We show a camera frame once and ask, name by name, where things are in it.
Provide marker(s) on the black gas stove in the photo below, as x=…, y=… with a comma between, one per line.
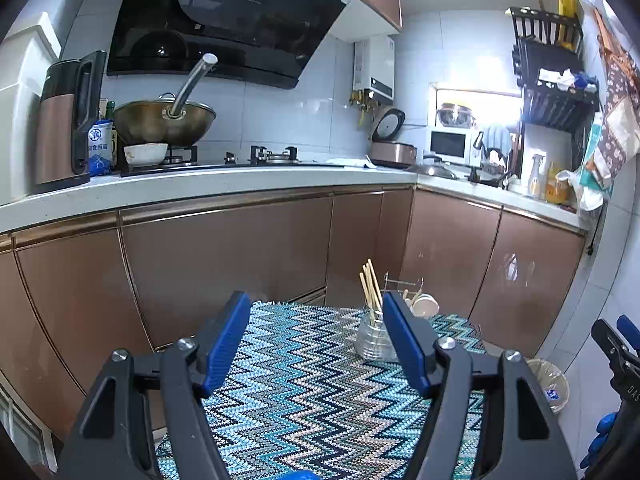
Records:
x=225, y=160

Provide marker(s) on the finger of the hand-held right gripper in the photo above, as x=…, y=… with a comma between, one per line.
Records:
x=631, y=330
x=607, y=342

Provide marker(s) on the blue zigzag mat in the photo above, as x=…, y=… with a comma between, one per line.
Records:
x=310, y=400

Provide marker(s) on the white cup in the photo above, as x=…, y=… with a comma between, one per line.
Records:
x=426, y=306

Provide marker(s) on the copper black kettle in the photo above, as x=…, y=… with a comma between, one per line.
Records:
x=55, y=135

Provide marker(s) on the dark frying pan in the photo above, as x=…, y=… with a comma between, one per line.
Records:
x=487, y=177

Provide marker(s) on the copper base cabinets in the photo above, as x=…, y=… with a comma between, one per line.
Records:
x=225, y=260

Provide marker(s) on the yellow gas valves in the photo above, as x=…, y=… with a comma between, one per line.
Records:
x=362, y=105

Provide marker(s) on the white bowl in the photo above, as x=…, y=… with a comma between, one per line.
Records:
x=145, y=154

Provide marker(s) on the yellow bottle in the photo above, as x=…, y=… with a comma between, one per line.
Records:
x=556, y=187

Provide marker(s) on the white water heater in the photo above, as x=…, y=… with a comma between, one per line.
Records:
x=374, y=65

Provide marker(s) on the wooden chopstick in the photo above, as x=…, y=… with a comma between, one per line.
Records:
x=364, y=290
x=370, y=285
x=378, y=285
x=367, y=287
x=375, y=281

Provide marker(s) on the copper rice cooker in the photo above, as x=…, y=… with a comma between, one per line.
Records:
x=392, y=152

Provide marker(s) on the brown floral apron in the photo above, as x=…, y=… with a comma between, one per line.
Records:
x=620, y=120

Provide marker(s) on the beige ceramic spoon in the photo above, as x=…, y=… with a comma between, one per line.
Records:
x=407, y=297

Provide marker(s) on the white kitchen countertop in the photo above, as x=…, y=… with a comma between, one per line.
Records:
x=200, y=185

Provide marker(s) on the blue white salt bag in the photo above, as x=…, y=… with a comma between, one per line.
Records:
x=100, y=150

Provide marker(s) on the glass jar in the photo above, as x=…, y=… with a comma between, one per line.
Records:
x=372, y=340

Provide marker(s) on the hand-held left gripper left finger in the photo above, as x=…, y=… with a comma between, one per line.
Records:
x=225, y=345

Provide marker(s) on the person's right hand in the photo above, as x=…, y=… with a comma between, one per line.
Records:
x=602, y=440

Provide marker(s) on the black range hood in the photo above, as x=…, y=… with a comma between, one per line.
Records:
x=225, y=20

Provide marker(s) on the trash bin with plastic liner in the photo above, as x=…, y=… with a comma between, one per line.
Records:
x=550, y=385

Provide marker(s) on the window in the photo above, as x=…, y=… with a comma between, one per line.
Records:
x=480, y=100

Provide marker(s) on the white plastic bags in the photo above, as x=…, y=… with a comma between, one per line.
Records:
x=587, y=190

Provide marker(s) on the steel pot lid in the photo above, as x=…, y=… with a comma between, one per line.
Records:
x=432, y=170

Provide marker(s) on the clear spray bottle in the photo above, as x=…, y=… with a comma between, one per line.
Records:
x=536, y=180

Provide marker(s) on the white microwave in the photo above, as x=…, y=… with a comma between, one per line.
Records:
x=450, y=144

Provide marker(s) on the grey-blue towel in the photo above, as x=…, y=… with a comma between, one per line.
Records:
x=495, y=137

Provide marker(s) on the black dish rack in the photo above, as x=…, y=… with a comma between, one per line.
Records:
x=560, y=105

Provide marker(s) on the steel pot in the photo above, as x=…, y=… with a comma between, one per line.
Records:
x=455, y=116

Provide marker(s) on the green bottle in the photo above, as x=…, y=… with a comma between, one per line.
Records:
x=110, y=110

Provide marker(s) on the white cloth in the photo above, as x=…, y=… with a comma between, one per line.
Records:
x=350, y=162

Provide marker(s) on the yellow roll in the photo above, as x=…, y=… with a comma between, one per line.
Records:
x=569, y=15

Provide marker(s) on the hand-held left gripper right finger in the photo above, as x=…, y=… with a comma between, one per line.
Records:
x=405, y=345

